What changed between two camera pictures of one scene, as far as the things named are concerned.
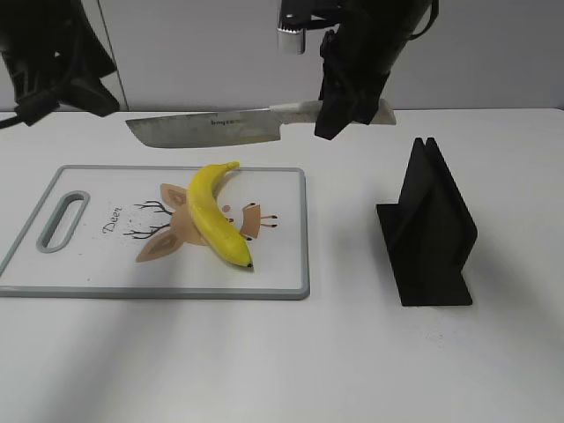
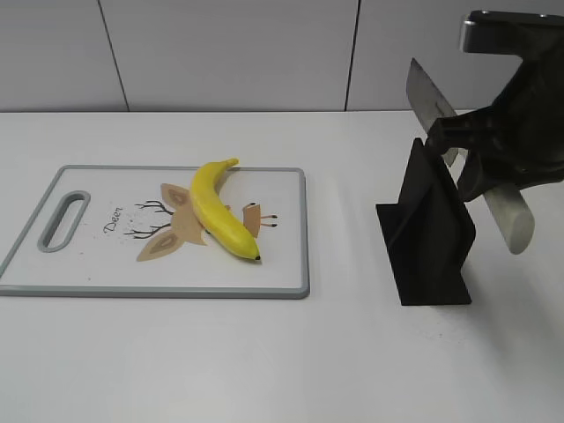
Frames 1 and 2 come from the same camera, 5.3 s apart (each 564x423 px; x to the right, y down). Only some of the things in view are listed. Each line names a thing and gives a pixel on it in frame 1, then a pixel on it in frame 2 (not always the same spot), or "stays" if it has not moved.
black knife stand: [428, 233] stays
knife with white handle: [233, 127] -> [504, 200]
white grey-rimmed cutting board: [119, 231] stays
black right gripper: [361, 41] -> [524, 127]
